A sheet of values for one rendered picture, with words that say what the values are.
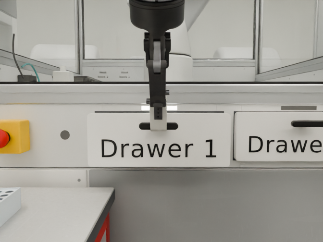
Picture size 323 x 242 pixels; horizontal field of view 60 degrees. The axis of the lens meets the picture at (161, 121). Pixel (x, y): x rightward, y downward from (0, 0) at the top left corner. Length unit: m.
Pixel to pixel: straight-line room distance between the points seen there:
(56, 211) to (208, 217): 0.34
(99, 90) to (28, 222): 0.30
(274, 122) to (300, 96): 0.09
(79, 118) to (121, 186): 0.18
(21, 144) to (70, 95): 0.15
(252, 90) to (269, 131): 0.10
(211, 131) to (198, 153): 0.05
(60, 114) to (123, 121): 0.17
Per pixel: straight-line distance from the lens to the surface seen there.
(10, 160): 0.74
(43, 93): 0.69
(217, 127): 0.57
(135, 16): 0.39
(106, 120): 0.57
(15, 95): 0.72
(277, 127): 0.67
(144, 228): 0.70
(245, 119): 0.64
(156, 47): 0.39
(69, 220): 0.50
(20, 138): 0.67
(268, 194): 0.71
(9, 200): 0.54
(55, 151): 0.69
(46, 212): 0.55
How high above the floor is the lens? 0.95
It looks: 4 degrees down
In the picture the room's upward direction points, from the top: straight up
